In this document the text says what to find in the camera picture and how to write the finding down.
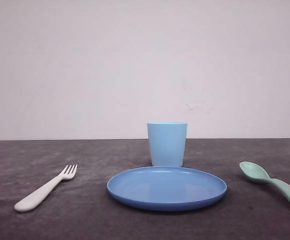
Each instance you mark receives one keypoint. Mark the light blue plastic cup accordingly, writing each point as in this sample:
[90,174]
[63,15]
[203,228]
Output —
[167,143]

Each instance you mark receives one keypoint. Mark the mint green plastic spoon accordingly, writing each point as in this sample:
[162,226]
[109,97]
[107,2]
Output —
[257,174]

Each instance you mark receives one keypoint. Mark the white plastic fork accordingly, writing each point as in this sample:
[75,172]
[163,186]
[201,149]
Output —
[35,198]

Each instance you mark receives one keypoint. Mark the blue plastic plate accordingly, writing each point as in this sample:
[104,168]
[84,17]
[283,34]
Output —
[166,188]

